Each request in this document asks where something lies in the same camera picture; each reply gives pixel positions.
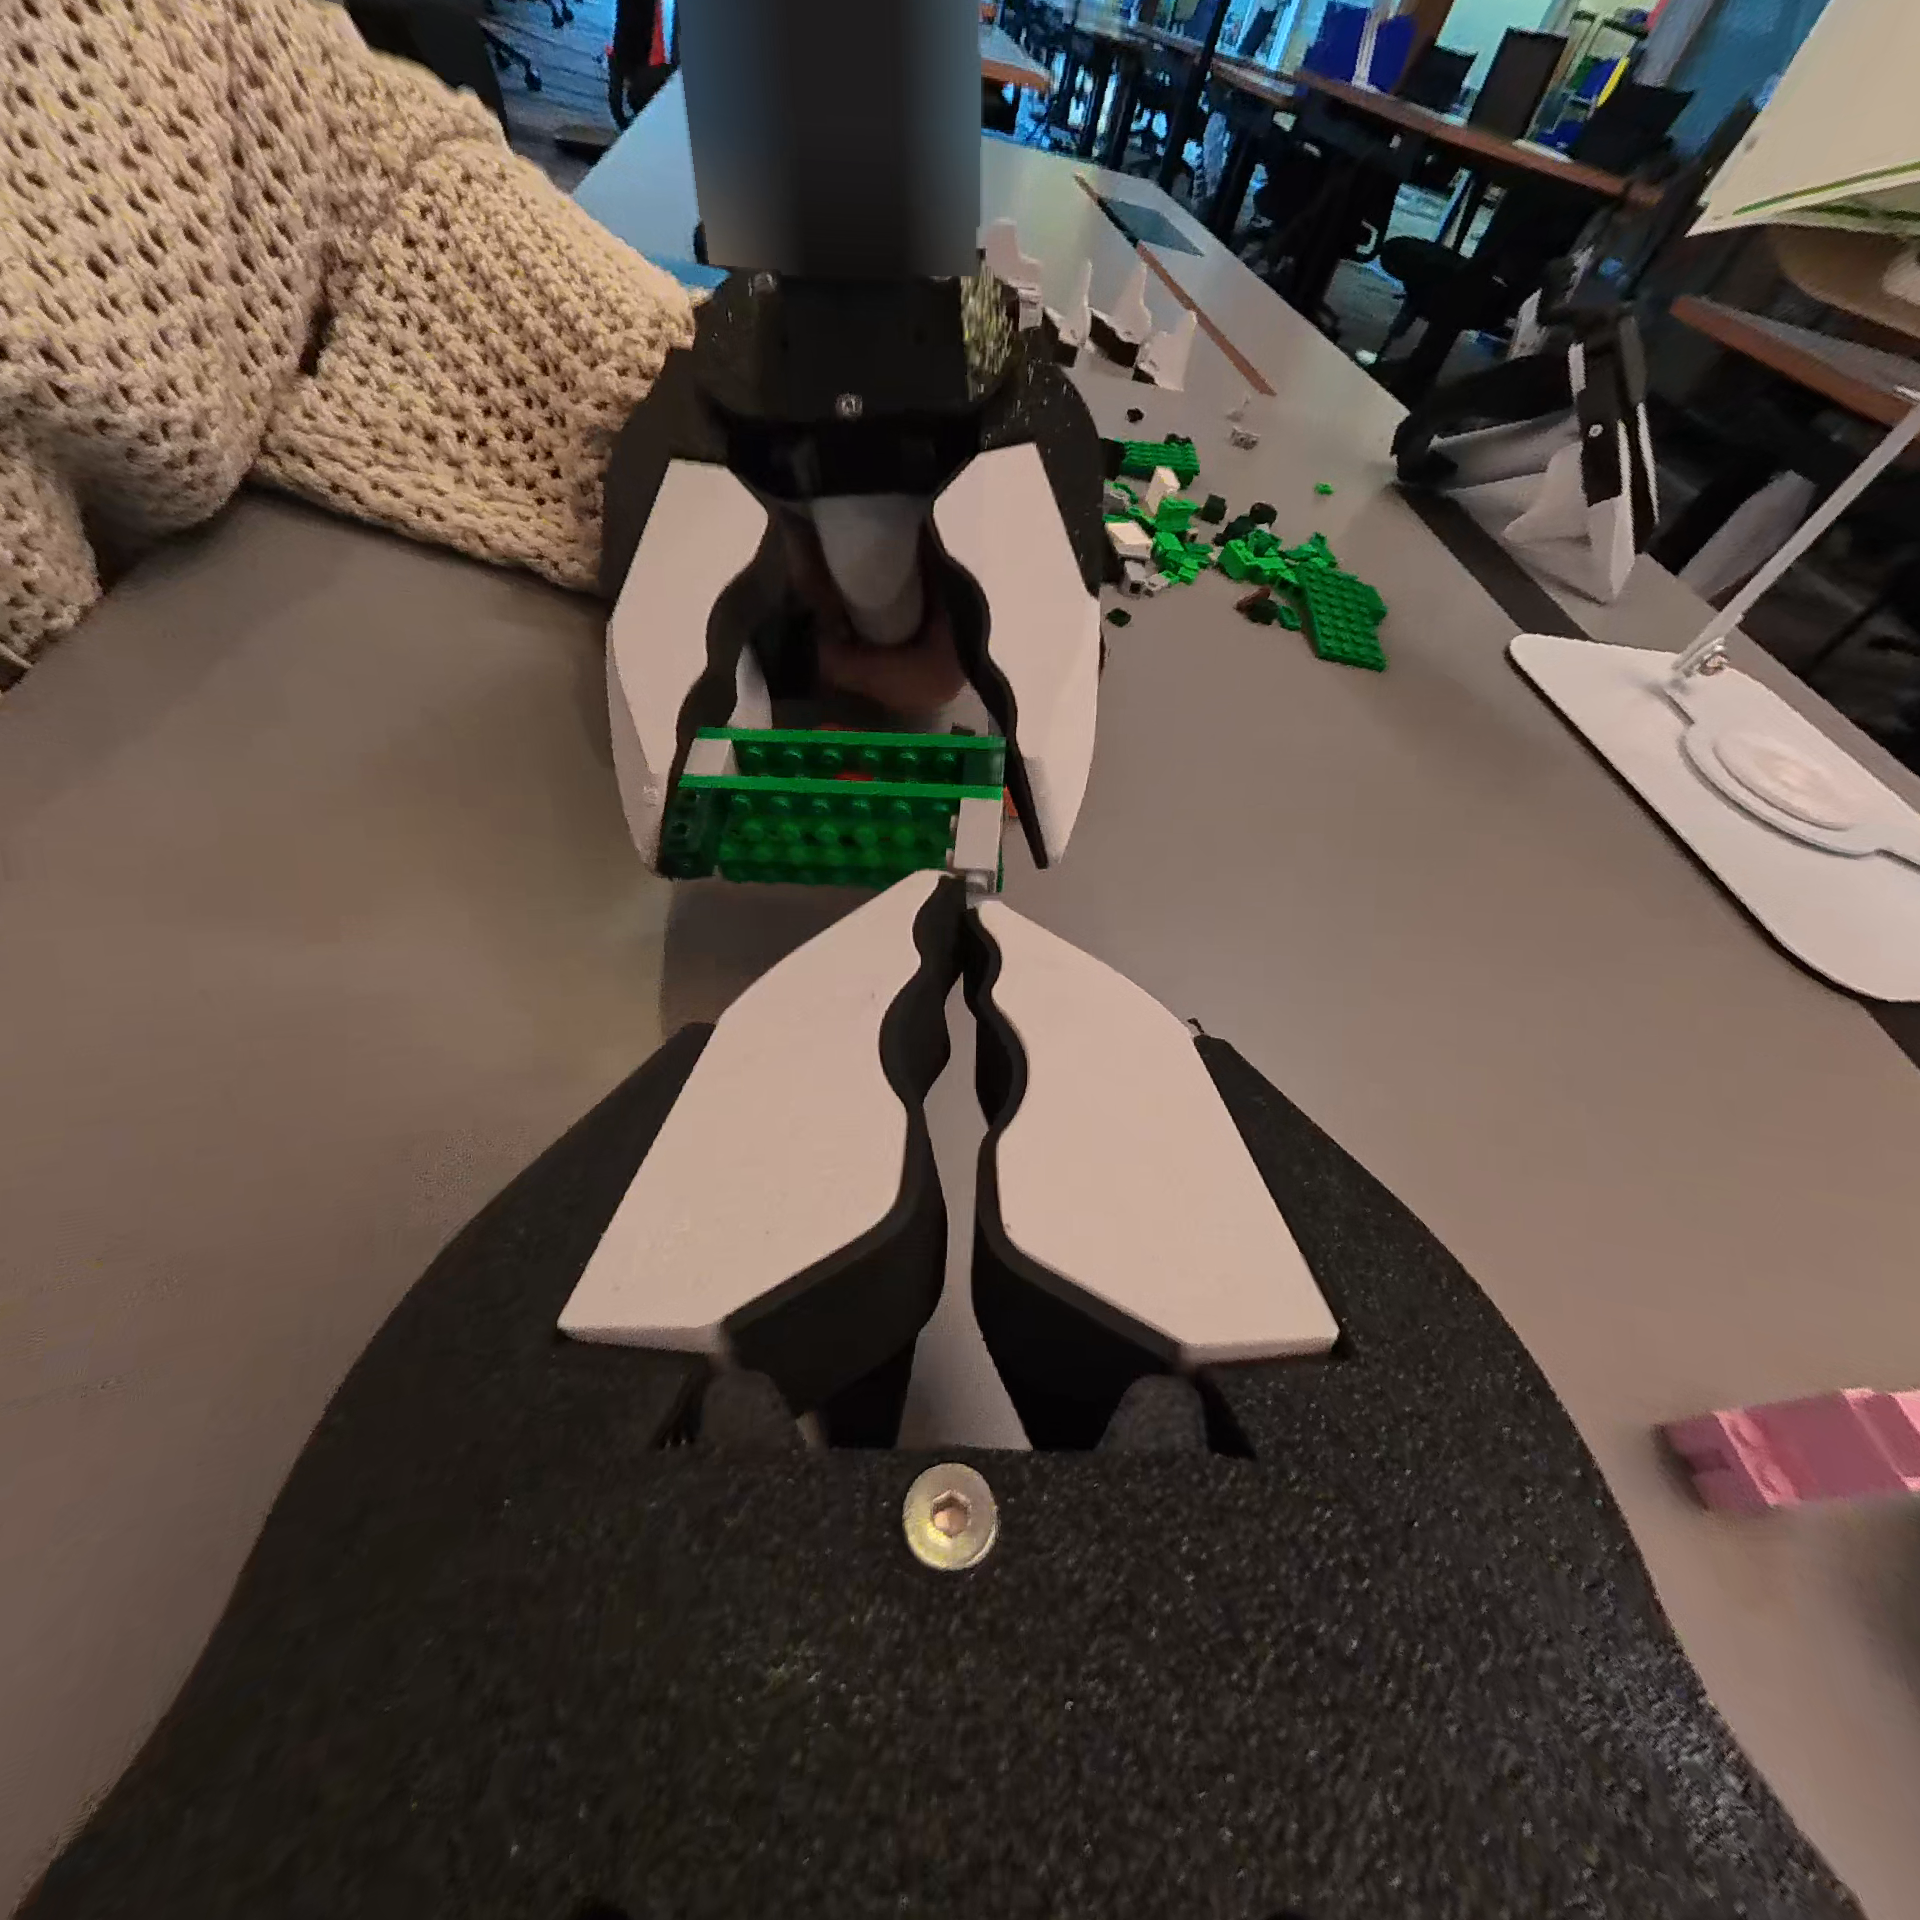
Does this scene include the cream knit sweater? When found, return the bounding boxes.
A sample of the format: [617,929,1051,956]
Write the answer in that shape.
[0,0,513,662]

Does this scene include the person's left hand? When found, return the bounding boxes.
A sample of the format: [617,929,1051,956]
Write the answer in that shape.
[809,593,969,713]

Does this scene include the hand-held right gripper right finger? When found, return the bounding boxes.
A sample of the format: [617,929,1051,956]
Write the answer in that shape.
[968,901,1341,1450]

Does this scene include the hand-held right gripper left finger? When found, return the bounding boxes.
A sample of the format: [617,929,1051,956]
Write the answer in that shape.
[557,874,962,1450]

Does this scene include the black office chair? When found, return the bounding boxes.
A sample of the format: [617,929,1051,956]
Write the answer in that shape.
[1376,223,1525,396]

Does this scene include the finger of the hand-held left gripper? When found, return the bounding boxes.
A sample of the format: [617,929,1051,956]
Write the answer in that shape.
[930,441,1107,874]
[604,457,776,874]

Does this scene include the long wooden desk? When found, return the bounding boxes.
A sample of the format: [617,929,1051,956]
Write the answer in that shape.
[1297,66,1666,209]

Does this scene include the open instruction booklet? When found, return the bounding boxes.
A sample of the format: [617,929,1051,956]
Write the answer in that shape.
[1688,0,1920,242]

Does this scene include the white book stand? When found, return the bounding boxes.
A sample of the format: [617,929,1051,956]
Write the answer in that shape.
[1506,381,1920,1003]

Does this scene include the green lego assembly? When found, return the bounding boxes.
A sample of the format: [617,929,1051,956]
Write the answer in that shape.
[661,727,1010,890]

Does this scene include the pile of green lego bricks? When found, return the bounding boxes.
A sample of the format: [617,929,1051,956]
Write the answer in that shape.
[1101,435,1389,673]

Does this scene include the black and white object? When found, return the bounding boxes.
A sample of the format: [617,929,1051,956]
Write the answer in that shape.
[1392,292,1659,605]

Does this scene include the wooden edged desk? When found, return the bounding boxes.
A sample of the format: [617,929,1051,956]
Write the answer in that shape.
[1669,292,1920,430]

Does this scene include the pink lego figure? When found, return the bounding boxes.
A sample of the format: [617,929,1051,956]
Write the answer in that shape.
[1658,1387,1920,1514]

